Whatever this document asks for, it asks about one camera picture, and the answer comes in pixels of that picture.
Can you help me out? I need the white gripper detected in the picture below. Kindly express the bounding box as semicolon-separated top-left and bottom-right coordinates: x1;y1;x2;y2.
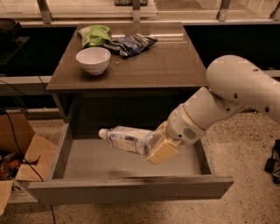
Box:
147;104;206;164

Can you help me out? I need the clear plastic water bottle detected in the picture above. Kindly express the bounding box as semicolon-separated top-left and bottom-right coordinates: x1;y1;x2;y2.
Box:
99;126;162;156

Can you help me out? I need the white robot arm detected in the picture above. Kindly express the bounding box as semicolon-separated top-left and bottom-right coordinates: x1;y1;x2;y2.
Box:
147;55;280;164

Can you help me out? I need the grey drawer cabinet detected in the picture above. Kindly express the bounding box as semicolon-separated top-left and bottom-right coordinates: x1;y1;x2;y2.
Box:
47;23;206;138

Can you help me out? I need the open grey top drawer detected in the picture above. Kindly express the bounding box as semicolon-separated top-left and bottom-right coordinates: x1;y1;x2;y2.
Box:
26;95;235;206

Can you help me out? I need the dark blue snack bag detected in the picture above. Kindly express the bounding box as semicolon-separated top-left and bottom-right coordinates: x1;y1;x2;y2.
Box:
104;33;158;57

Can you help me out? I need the white ceramic bowl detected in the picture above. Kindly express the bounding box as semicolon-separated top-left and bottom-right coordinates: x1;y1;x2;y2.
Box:
76;47;111;75

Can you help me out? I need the green snack bag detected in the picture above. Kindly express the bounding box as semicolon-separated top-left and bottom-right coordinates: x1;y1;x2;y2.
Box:
78;25;111;48

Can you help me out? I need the open cardboard box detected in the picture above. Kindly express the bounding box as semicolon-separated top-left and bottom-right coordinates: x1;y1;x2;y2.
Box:
0;114;56;214

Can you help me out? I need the metal window railing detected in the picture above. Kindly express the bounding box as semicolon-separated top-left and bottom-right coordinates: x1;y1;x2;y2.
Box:
0;0;280;26

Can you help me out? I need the black power adapter with cable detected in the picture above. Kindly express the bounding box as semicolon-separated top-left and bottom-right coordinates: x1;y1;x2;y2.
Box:
264;139;280;185

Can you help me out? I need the black cable on floor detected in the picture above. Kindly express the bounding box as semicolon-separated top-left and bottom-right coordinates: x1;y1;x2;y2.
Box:
0;80;57;224

